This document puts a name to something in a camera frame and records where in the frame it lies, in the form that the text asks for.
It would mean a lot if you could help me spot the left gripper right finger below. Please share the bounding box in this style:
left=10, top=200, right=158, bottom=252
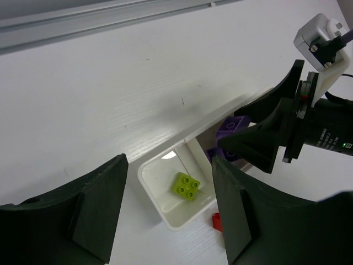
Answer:
left=212, top=157, right=352, bottom=264

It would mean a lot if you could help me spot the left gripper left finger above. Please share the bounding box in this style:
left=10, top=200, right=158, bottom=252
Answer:
left=1, top=154, right=129, bottom=264

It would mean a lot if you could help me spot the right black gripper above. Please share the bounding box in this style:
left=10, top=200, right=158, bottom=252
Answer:
left=218, top=60, right=352, bottom=173

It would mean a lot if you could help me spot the purple lego piece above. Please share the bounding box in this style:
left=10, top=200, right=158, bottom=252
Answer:
left=205, top=115, right=252, bottom=164

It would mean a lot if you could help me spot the green square lego brick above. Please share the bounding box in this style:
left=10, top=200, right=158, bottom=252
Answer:
left=171, top=172, right=200, bottom=201

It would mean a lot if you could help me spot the red flat lego brick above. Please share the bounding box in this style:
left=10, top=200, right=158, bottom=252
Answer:
left=211, top=213, right=223, bottom=232

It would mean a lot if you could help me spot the white three-compartment tray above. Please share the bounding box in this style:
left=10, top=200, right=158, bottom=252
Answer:
left=134, top=84, right=272, bottom=231

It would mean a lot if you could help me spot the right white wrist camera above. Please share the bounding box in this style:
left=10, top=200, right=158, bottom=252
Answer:
left=293, top=13, right=352, bottom=105

